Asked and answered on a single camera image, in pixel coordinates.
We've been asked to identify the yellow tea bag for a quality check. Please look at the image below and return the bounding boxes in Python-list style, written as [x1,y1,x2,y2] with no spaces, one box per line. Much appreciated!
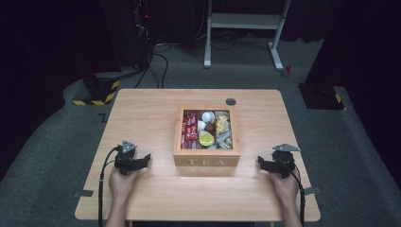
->
[215,114,231,132]

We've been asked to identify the large white coffee capsule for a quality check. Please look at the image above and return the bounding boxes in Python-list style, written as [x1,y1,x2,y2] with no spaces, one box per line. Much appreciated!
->
[201,111,216,124]

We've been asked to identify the wooden tea box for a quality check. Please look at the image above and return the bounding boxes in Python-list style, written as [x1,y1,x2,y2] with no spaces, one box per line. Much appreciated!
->
[172,105,241,168]

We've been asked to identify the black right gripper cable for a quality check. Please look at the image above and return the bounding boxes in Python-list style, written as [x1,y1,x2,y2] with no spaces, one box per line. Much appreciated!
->
[283,160,306,227]

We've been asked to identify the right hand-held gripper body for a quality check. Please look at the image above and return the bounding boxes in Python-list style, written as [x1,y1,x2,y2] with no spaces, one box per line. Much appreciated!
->
[271,143,301,180]

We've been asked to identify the long red sachet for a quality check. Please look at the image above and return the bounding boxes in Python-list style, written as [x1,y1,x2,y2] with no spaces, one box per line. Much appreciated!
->
[183,112,199,141]

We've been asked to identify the black floor cables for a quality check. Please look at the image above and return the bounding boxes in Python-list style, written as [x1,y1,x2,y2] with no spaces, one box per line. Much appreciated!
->
[133,44,170,90]

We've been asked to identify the person's right hand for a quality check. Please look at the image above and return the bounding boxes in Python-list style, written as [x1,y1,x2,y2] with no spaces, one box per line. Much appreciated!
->
[269,169,301,202]

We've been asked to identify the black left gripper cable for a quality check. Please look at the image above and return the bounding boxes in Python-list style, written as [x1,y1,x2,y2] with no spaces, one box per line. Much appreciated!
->
[97,146,122,227]

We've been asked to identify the white metal stand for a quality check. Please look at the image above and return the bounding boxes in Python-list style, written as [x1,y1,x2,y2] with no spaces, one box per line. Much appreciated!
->
[203,0,291,71]

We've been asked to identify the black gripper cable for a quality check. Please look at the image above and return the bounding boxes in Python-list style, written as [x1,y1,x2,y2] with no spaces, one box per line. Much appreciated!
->
[97,146,122,227]
[283,160,306,227]

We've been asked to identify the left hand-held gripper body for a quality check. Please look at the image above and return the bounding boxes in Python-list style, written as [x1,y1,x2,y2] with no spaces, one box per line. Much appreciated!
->
[113,140,140,176]

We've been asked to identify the grey tea bag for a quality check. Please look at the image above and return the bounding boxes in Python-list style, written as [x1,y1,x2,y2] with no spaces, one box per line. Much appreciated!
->
[216,129,234,150]

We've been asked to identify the person's left hand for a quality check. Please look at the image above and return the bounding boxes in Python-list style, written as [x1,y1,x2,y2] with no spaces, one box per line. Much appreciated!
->
[108,167,140,198]

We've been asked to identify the black yellow striped base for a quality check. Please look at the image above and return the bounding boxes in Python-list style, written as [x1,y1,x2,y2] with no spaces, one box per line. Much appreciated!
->
[73,72,121,107]

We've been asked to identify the black computer tower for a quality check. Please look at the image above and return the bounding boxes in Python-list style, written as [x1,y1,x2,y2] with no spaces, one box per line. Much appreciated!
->
[101,0,154,69]

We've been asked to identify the yellow lidded capsule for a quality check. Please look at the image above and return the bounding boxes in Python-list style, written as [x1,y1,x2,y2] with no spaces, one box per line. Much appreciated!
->
[198,131,216,148]

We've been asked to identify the black stand base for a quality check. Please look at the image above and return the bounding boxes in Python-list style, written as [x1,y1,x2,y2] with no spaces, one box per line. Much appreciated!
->
[297,82,346,111]

